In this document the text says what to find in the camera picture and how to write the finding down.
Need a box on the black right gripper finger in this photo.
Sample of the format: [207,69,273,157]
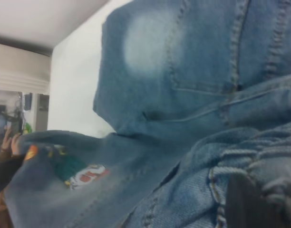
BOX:
[225,175,279,228]

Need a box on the blue denim shorts basketball print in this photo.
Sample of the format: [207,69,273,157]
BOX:
[2,0,291,228]

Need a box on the bystander forearm black sleeve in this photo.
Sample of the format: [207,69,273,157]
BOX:
[0,153,26,198]

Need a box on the bystander hand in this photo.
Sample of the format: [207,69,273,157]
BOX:
[0,129,24,156]

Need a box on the black phone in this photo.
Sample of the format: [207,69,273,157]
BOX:
[6,114,23,137]

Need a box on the black wall box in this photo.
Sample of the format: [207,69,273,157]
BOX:
[23,93,32,111]

